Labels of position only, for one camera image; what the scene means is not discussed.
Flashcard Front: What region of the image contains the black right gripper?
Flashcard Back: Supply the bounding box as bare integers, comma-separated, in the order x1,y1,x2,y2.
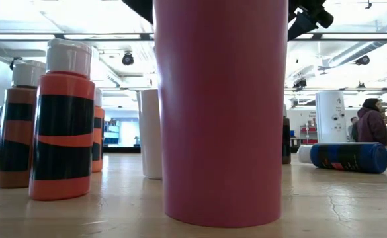
287,0,326,42

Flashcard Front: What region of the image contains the dark brown paint bottle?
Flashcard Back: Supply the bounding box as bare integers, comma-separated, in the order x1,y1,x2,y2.
281,104,292,165

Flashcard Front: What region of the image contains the pink plastic cup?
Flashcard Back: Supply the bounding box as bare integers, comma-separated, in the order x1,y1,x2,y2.
152,0,289,229

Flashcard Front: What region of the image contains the coral red paint bottle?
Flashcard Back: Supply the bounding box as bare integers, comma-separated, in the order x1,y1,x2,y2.
28,38,97,202

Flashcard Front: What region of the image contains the orange paint bottle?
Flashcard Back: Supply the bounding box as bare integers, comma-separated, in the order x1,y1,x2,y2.
91,87,105,173

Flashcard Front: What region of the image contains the blue paint bottle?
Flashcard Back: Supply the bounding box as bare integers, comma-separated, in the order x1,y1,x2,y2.
296,141,387,175

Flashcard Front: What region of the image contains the terracotta paint bottle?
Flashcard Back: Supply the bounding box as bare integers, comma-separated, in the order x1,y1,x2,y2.
0,59,47,190

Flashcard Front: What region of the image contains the white round pillar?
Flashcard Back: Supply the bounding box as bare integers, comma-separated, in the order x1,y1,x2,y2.
315,90,348,143

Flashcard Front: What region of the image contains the red shelf unit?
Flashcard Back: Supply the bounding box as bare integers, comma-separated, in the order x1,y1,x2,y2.
300,124,316,145

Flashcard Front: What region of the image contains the person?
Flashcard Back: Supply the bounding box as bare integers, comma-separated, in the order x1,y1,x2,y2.
357,97,387,147
347,116,359,143

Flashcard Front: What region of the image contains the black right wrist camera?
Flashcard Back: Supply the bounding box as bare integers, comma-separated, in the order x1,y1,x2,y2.
308,5,335,30

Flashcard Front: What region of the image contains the black overhead frame bar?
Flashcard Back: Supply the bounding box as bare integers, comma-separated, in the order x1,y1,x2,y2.
0,32,387,42

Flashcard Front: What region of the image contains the black ceiling camera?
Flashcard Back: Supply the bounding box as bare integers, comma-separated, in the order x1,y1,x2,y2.
354,54,371,66
121,51,135,66
292,77,308,90

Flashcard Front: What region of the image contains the black aluminium table frame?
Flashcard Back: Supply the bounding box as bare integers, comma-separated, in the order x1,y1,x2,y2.
0,145,142,161

